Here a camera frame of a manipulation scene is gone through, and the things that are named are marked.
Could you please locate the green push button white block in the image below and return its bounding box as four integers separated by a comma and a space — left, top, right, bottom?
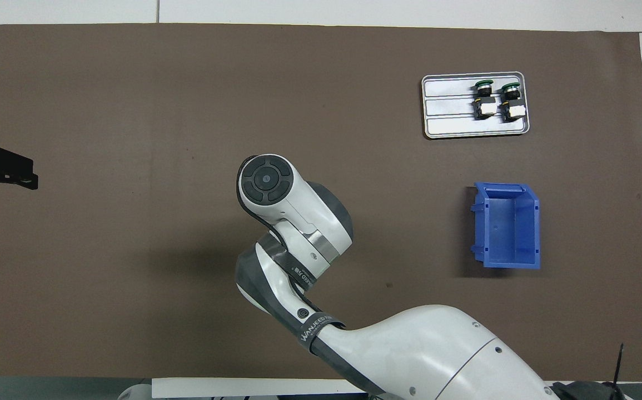
499, 82, 526, 123
472, 80, 496, 120

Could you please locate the grey metal tray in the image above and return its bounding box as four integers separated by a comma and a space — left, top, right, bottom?
421, 72, 530, 139

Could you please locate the blue plastic bin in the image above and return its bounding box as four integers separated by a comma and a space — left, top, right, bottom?
470, 182, 541, 270

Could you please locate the brown table mat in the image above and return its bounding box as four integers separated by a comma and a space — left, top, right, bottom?
0, 23, 642, 383

